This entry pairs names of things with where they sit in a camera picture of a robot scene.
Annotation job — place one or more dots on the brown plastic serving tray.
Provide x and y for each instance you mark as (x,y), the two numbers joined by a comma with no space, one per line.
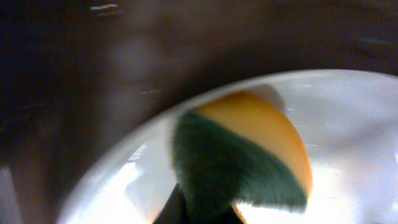
(77,76)

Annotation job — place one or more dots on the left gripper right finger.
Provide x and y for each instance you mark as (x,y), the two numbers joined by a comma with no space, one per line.
(231,216)

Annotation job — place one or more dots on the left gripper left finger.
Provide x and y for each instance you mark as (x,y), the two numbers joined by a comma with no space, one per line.
(174,211)

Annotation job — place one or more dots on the green and yellow sponge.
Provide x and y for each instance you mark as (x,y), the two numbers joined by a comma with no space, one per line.
(239,149)

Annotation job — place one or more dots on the light blue plate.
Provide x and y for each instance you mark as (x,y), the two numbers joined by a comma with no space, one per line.
(346,118)

